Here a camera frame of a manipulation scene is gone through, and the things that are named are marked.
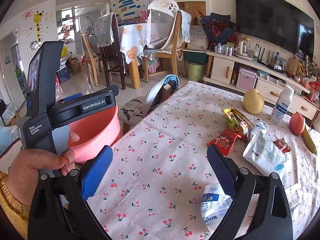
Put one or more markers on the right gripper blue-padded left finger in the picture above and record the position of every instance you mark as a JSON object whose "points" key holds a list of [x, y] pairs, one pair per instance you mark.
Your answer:
{"points": [[60, 210]]}

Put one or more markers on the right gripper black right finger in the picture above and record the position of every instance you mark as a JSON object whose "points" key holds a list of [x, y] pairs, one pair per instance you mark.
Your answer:
{"points": [[271, 218]]}

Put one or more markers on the white wrapper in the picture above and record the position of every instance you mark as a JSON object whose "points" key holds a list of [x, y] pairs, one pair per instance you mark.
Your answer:
{"points": [[215, 204]]}

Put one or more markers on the white wet wipes pack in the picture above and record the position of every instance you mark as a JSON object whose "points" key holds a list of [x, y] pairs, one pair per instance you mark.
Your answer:
{"points": [[264, 155]]}

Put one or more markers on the pink plastic bucket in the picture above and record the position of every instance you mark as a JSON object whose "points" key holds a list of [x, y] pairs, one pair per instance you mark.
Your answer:
{"points": [[87, 136]]}

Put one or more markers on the red pastry wrapper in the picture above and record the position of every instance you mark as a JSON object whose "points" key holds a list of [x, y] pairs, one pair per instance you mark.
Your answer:
{"points": [[282, 145]]}

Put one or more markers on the red snack wrapper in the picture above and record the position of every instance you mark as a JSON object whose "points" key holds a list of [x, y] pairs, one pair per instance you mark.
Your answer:
{"points": [[225, 141]]}

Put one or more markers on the white Magicday yogurt pouch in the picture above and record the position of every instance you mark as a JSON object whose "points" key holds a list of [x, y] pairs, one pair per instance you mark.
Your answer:
{"points": [[259, 126]]}

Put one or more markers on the yellow snack bag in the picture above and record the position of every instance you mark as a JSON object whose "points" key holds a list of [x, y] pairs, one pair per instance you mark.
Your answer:
{"points": [[238, 123]]}

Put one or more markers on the yellow sleeve forearm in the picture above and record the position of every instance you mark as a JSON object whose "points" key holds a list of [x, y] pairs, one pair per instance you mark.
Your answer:
{"points": [[17, 213]]}

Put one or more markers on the green trash can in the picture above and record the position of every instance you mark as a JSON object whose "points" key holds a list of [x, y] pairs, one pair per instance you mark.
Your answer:
{"points": [[195, 71]]}

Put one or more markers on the person's left hand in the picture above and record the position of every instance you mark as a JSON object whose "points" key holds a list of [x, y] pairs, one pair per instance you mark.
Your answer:
{"points": [[24, 171]]}

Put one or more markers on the light wooden chair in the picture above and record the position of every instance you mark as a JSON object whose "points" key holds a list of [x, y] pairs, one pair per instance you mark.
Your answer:
{"points": [[91, 58], [170, 48]]}

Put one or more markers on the yellow banana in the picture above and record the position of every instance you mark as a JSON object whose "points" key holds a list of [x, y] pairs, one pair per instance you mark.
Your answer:
{"points": [[308, 141]]}

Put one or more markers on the cat face stool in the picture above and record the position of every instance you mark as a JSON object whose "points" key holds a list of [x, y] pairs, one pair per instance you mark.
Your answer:
{"points": [[132, 112]]}

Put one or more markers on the cherry print tablecloth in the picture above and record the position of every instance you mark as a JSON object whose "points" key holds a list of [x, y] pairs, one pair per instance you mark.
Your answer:
{"points": [[154, 186]]}

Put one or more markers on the red apple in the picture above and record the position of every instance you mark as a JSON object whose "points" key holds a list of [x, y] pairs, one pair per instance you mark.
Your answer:
{"points": [[297, 124]]}

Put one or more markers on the dark wooden chair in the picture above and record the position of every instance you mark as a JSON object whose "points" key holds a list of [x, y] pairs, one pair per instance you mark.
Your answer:
{"points": [[113, 61]]}

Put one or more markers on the giraffe height chart sticker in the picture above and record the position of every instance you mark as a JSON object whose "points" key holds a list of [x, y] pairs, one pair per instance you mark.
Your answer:
{"points": [[34, 34]]}

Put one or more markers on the yellow pear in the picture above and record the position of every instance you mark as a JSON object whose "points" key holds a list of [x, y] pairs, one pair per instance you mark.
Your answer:
{"points": [[253, 101]]}

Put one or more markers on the white yogurt bottle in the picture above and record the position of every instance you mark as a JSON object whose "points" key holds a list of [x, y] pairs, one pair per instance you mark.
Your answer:
{"points": [[282, 105]]}

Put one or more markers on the dining table orange print cloth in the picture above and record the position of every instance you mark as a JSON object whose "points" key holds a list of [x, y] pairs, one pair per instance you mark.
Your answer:
{"points": [[132, 43]]}

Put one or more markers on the pink storage box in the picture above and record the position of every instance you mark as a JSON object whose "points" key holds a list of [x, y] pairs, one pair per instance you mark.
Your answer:
{"points": [[246, 79]]}

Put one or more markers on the white TV cabinet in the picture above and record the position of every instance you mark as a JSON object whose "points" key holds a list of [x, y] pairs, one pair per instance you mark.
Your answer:
{"points": [[223, 70]]}

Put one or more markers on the electric kettle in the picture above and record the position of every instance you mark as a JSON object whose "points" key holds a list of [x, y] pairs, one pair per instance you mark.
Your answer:
{"points": [[242, 50]]}

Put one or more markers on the dark flower bouquet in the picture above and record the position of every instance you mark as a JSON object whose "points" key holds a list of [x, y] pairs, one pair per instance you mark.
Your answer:
{"points": [[218, 29]]}

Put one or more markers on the black television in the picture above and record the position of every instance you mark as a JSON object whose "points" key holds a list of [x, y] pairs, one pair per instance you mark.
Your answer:
{"points": [[278, 22]]}

